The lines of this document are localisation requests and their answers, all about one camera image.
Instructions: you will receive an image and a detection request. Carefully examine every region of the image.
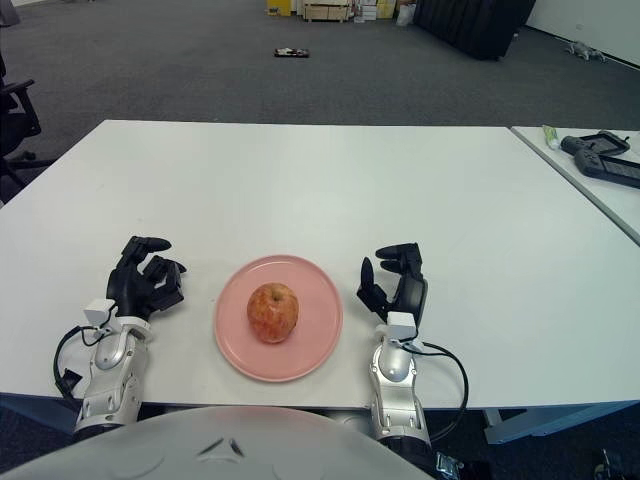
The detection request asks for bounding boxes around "blue metal table frame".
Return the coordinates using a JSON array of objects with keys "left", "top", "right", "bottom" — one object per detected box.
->
[{"left": 0, "top": 387, "right": 640, "bottom": 446}]

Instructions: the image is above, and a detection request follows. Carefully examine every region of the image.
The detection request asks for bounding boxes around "grey robot dog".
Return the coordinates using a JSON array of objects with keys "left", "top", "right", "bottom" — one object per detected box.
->
[{"left": 567, "top": 40, "right": 609, "bottom": 63}]

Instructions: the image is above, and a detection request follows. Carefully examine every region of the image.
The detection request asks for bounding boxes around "wooden crate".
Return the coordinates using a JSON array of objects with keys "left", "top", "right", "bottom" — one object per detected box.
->
[{"left": 303, "top": 0, "right": 351, "bottom": 22}]

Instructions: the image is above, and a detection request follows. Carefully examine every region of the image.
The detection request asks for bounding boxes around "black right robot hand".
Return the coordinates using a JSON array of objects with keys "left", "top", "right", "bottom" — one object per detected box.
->
[{"left": 356, "top": 242, "right": 430, "bottom": 326}]

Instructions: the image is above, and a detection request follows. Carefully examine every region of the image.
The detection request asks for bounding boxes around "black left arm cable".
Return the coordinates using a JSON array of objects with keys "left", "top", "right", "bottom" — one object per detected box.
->
[{"left": 53, "top": 324, "right": 104, "bottom": 401}]

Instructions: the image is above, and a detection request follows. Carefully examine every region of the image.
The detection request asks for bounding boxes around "black handheld controller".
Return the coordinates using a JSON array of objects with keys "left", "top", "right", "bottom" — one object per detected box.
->
[
  {"left": 573, "top": 148, "right": 640, "bottom": 190},
  {"left": 559, "top": 130, "right": 632, "bottom": 156}
]

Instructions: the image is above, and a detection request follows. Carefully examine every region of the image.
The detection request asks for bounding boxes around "black curtain partition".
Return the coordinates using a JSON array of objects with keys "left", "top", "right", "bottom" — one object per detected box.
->
[{"left": 414, "top": 0, "right": 539, "bottom": 62}]

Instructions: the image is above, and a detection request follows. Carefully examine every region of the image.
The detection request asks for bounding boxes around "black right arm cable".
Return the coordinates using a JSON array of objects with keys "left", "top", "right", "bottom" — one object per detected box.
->
[{"left": 409, "top": 339, "right": 470, "bottom": 444}]

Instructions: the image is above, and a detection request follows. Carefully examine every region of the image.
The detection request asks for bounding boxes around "pink round plate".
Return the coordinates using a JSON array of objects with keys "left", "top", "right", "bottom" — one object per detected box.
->
[{"left": 214, "top": 254, "right": 345, "bottom": 384}]

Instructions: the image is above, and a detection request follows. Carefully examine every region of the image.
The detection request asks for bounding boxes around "grey robot torso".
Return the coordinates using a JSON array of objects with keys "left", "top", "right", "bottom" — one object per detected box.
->
[{"left": 0, "top": 405, "right": 431, "bottom": 480}]

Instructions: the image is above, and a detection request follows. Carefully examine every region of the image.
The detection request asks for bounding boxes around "stack of white boxes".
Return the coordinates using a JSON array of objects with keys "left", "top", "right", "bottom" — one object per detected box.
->
[{"left": 352, "top": 0, "right": 399, "bottom": 24}]

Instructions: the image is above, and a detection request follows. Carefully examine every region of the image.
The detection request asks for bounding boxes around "red apple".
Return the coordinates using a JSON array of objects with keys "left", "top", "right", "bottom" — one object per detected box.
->
[{"left": 246, "top": 282, "right": 301, "bottom": 345}]

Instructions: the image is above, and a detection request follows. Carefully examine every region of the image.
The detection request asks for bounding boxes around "black office chair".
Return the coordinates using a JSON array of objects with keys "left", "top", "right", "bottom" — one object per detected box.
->
[{"left": 0, "top": 49, "right": 56, "bottom": 201}]

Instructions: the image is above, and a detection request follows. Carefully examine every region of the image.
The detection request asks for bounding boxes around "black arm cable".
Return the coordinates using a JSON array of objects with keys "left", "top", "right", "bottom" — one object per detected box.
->
[
  {"left": 53, "top": 324, "right": 104, "bottom": 401},
  {"left": 409, "top": 339, "right": 470, "bottom": 444}
]

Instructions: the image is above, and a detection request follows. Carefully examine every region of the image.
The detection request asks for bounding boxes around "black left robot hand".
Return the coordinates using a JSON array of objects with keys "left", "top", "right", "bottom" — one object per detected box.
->
[{"left": 105, "top": 235, "right": 189, "bottom": 321}]

